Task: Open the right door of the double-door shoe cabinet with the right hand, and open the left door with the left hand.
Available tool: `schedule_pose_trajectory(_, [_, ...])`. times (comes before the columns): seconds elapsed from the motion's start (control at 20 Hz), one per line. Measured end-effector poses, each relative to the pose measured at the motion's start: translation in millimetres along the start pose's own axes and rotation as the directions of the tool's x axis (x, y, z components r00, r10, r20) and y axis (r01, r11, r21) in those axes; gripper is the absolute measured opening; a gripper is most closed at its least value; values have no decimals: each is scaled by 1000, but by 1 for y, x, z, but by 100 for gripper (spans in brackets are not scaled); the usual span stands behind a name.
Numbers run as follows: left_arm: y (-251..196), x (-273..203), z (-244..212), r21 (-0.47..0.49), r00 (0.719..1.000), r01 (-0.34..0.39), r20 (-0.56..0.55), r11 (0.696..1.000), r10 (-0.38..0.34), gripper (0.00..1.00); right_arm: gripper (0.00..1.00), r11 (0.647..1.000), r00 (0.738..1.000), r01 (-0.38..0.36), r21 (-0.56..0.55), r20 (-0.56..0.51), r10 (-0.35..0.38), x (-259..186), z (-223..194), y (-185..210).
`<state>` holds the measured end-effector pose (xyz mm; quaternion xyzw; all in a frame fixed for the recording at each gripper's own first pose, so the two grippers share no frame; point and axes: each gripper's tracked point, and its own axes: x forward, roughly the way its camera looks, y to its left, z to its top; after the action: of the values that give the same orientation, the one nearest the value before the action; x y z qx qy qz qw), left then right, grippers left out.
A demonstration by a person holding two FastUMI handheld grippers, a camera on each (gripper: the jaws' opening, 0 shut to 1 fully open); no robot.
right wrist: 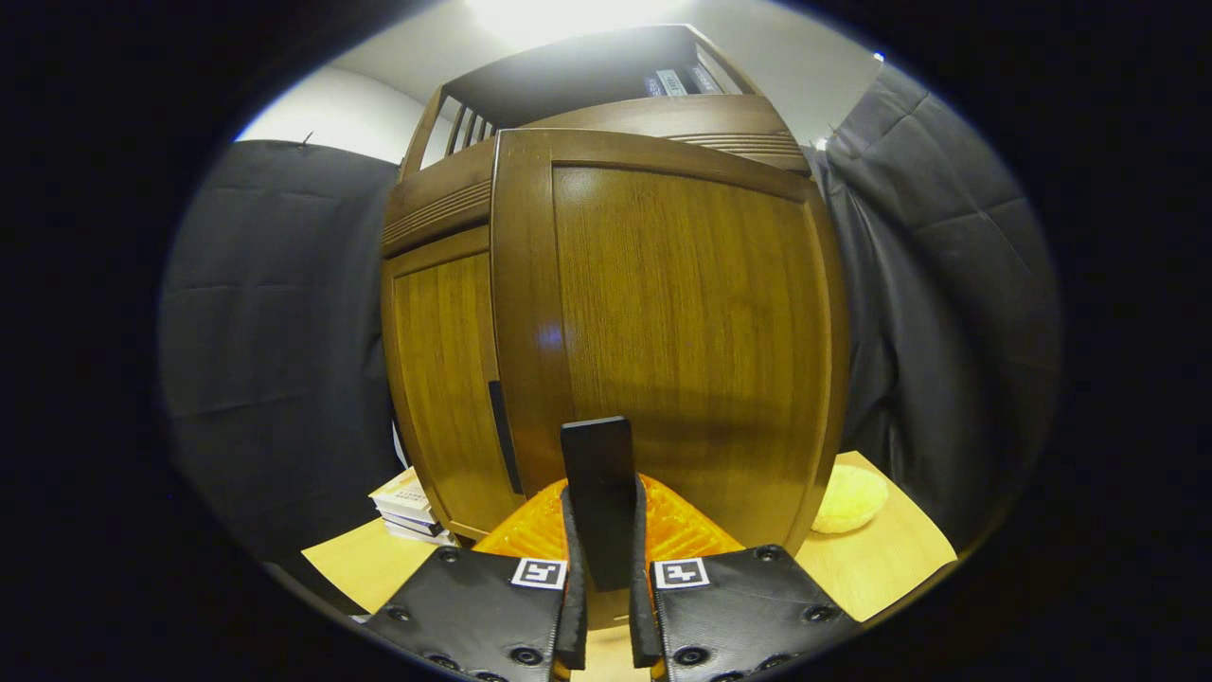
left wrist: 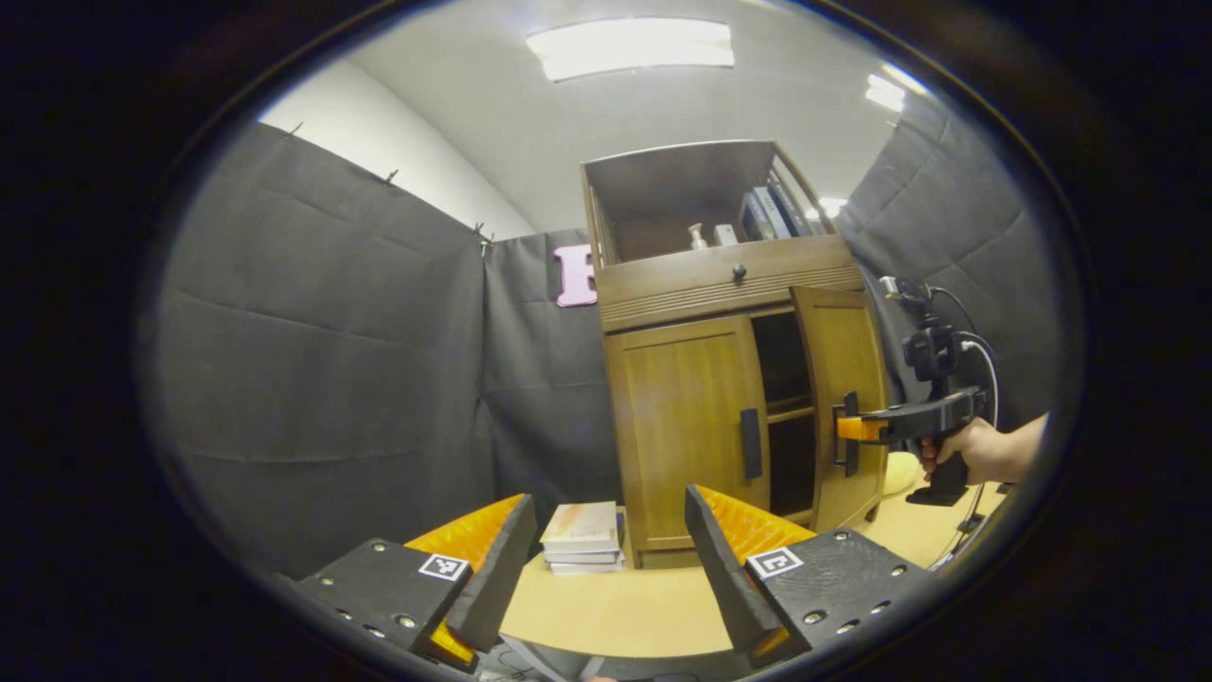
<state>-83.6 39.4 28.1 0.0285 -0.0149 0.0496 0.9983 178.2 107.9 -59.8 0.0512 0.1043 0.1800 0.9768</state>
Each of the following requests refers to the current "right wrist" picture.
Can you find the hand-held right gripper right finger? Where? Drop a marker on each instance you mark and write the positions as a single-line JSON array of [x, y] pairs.
[[642, 616]]

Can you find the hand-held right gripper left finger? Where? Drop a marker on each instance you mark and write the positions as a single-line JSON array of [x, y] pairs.
[[571, 616]]

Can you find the wooden shoe cabinet door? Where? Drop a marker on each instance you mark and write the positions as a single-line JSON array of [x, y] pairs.
[[440, 379], [691, 313]]

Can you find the wooden double-door shoe cabinet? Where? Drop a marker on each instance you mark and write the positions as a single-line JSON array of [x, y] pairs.
[[568, 76]]

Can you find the wooden cabinet drawer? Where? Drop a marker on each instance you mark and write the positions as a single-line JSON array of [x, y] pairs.
[[436, 204]]

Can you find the stack of white books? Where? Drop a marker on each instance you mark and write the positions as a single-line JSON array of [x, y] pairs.
[[402, 497]]

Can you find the yellow round cushion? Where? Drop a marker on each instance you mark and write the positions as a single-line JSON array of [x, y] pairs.
[[852, 497]]

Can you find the black backdrop cloth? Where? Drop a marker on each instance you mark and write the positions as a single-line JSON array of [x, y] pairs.
[[275, 332]]

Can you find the large ceiling light panel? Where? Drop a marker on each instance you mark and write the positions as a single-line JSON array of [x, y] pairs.
[[568, 14]]

